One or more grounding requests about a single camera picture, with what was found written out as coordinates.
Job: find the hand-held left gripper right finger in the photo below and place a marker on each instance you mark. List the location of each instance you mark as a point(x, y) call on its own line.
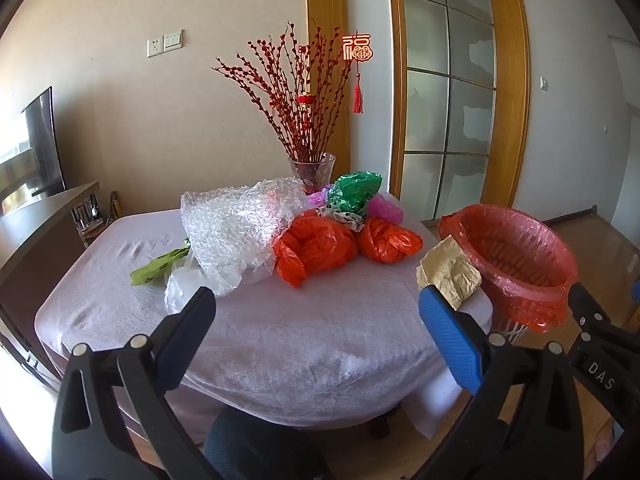
point(450, 332)

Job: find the white light switch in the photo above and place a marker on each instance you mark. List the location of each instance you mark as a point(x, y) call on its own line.
point(173, 40)

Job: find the basket with red liner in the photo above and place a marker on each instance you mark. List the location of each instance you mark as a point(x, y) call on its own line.
point(520, 255)

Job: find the clear bubble wrap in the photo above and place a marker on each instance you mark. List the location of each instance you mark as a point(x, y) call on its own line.
point(235, 220)

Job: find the small purple plastic bag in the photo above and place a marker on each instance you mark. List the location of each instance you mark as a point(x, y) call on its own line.
point(320, 196)

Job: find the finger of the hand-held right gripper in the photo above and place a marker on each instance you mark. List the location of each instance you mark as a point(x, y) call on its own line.
point(587, 310)

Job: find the beige paper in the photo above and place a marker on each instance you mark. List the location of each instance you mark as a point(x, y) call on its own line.
point(447, 267)

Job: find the white wall socket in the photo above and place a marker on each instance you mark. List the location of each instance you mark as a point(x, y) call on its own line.
point(154, 47)

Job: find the orange plastic bag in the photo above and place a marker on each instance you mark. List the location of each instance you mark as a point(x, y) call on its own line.
point(390, 242)
point(312, 247)

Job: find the wooden sideboard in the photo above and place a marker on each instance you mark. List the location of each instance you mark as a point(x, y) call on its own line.
point(35, 230)

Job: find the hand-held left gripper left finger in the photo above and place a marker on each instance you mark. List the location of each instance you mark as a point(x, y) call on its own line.
point(182, 332)

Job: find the dark green plastic bag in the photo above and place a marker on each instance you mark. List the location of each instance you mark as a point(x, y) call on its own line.
point(357, 191)

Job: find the glass vase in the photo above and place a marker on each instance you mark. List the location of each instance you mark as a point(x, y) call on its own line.
point(312, 172)

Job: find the white dotted plastic bag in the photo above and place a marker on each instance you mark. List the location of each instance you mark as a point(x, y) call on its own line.
point(350, 219)

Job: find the light green plastic wrapper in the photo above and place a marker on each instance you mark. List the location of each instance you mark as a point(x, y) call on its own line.
point(157, 266)

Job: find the flat screen television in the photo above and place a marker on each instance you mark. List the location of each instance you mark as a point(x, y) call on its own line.
point(45, 145)

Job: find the small red lantern ornament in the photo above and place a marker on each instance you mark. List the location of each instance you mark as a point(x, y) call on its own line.
point(306, 100)

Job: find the red tasselled hanging ornament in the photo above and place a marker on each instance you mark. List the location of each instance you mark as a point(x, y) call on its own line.
point(357, 50)

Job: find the magenta plastic bag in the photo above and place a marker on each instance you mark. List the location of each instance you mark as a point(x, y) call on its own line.
point(387, 208)

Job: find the wooden glass panel door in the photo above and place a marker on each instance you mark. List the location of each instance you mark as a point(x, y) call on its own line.
point(445, 90)

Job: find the red berry branches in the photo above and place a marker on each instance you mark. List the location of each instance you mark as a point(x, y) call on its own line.
point(295, 95)

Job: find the dark round stool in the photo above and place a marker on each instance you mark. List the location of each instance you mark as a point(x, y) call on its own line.
point(260, 447)

